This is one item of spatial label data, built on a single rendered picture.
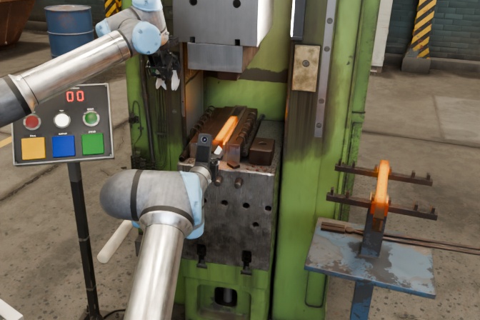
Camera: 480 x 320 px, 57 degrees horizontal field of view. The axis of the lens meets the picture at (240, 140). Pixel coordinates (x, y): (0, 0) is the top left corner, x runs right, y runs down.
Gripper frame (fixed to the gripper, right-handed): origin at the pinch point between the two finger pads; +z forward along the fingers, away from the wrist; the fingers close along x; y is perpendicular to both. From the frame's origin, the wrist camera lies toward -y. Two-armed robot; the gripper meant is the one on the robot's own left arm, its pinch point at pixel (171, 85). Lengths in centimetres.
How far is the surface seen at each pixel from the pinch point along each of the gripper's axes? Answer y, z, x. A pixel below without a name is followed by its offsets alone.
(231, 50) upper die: -16.5, -2.9, 17.9
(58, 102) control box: 4.1, 9.3, -42.9
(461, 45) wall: -476, 339, 252
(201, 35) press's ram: -18.5, -6.9, 7.0
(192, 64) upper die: -13.7, 2.5, 3.7
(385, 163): 6, 23, 74
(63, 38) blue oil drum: -306, 234, -276
